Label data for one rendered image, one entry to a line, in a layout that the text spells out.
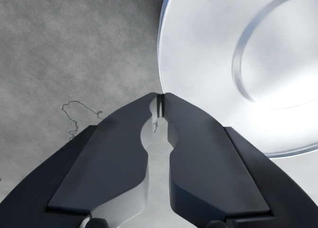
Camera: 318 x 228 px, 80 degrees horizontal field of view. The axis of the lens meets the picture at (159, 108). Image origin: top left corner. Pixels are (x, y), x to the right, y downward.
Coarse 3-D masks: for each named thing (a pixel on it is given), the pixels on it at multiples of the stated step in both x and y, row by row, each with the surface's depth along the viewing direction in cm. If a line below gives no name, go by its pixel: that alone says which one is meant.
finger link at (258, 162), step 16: (224, 128) 8; (240, 144) 8; (256, 160) 7; (256, 176) 6; (272, 176) 6; (288, 176) 6; (272, 192) 6; (288, 192) 6; (304, 192) 6; (272, 208) 5; (288, 208) 5; (304, 208) 5; (240, 224) 5; (256, 224) 5; (272, 224) 5; (288, 224) 5; (304, 224) 5
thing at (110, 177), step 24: (144, 96) 11; (120, 120) 9; (144, 120) 9; (96, 144) 8; (120, 144) 8; (144, 144) 9; (72, 168) 7; (96, 168) 7; (120, 168) 7; (144, 168) 7; (72, 192) 6; (96, 192) 6; (120, 192) 6; (144, 192) 6; (96, 216) 6; (120, 216) 6
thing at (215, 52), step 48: (192, 0) 18; (240, 0) 18; (288, 0) 17; (192, 48) 20; (240, 48) 19; (288, 48) 19; (192, 96) 23; (240, 96) 23; (288, 96) 22; (288, 144) 26
